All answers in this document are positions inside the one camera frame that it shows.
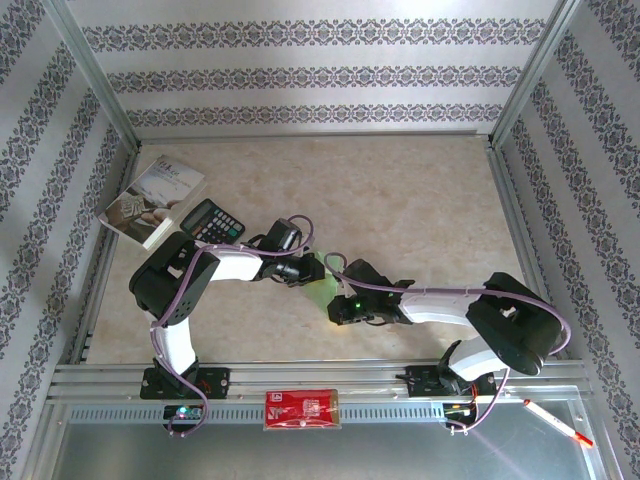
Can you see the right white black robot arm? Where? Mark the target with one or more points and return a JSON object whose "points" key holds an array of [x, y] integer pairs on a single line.
{"points": [[515, 325]]}

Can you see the paperback book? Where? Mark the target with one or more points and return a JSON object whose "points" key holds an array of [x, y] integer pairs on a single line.
{"points": [[150, 200]]}

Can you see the black desk calculator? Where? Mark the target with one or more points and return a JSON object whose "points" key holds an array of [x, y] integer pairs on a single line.
{"points": [[212, 222]]}

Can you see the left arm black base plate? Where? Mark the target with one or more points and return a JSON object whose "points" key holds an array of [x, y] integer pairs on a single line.
{"points": [[215, 382]]}

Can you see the aluminium frame post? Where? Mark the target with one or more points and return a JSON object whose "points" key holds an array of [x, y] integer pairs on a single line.
{"points": [[87, 70], [535, 70]]}

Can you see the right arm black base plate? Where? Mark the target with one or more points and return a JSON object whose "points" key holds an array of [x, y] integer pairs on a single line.
{"points": [[422, 382]]}

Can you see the slotted aluminium table rail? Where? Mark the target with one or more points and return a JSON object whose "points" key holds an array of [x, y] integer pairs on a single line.
{"points": [[520, 225], [90, 310]]}

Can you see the white red marker pen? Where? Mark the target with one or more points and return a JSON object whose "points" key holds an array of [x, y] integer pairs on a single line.
{"points": [[552, 419]]}

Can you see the thin aluminium frame rail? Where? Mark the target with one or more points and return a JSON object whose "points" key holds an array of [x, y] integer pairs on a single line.
{"points": [[310, 135]]}

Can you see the wide aluminium profile rail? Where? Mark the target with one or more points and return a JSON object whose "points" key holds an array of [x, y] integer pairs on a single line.
{"points": [[310, 375]]}

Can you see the grey sheet metal panel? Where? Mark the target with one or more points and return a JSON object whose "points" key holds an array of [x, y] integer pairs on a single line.
{"points": [[310, 452]]}

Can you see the red packet in plastic sleeve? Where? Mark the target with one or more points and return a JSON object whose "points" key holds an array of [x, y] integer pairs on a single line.
{"points": [[300, 409]]}

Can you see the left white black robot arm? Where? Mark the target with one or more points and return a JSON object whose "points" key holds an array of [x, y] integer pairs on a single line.
{"points": [[170, 285]]}

